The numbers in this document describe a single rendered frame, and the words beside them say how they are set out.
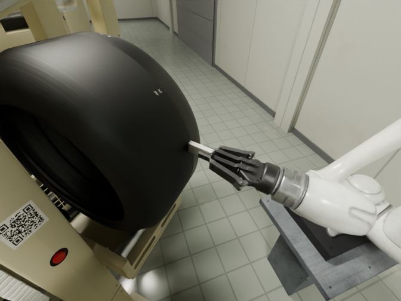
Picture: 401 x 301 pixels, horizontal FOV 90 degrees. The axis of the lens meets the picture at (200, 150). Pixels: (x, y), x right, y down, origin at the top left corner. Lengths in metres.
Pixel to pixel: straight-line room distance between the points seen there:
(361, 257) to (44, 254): 1.19
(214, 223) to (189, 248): 0.30
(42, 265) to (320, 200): 0.65
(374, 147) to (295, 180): 0.26
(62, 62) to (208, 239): 1.55
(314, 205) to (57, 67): 0.58
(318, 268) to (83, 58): 1.12
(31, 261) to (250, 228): 1.53
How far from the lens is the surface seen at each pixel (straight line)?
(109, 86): 0.45
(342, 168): 0.70
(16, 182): 0.51
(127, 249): 0.78
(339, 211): 0.52
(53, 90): 0.47
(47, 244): 0.63
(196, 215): 1.86
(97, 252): 0.77
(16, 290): 0.68
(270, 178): 0.49
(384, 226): 1.02
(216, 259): 1.71
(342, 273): 1.16
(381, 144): 0.69
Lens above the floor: 1.60
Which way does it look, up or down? 41 degrees down
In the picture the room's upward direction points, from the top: straight up
